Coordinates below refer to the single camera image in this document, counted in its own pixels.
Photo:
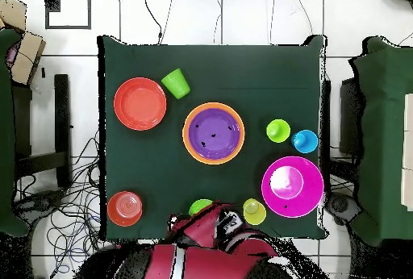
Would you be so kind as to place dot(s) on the large pink bowl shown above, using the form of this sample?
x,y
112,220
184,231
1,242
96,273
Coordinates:
x,y
292,187

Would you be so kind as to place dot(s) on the blue cup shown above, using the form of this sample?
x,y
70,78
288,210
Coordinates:
x,y
305,141

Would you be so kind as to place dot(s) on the small green bowl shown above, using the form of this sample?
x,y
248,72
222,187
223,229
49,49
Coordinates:
x,y
198,206

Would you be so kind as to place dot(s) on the black chair frame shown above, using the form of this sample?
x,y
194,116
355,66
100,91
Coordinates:
x,y
61,124

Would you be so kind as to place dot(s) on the lime green cup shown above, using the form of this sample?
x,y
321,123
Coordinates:
x,y
278,130

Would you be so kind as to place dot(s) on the cardboard box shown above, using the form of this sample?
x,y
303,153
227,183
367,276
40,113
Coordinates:
x,y
11,11
27,58

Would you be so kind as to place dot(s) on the small orange bowl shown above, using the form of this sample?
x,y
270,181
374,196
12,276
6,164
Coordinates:
x,y
125,208

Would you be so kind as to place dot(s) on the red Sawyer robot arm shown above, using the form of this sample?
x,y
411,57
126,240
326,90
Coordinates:
x,y
206,259

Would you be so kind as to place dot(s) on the yellow cup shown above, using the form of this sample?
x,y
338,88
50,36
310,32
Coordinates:
x,y
256,213

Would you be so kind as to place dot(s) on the purple bowl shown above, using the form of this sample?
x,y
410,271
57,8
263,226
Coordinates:
x,y
214,134

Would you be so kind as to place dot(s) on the white box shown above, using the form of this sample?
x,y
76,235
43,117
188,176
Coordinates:
x,y
408,150

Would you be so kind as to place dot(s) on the dark green tablecloth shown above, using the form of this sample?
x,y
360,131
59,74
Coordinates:
x,y
242,75

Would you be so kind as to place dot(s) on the black stand base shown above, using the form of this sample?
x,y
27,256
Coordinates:
x,y
340,204
42,203

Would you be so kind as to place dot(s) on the wide red-orange bowl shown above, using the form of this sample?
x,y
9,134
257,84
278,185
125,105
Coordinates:
x,y
140,104

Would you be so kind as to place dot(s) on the large orange bowl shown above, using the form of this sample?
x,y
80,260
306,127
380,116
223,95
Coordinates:
x,y
186,137

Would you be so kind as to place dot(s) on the green cloth covered table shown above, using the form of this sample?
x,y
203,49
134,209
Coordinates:
x,y
5,130
384,130

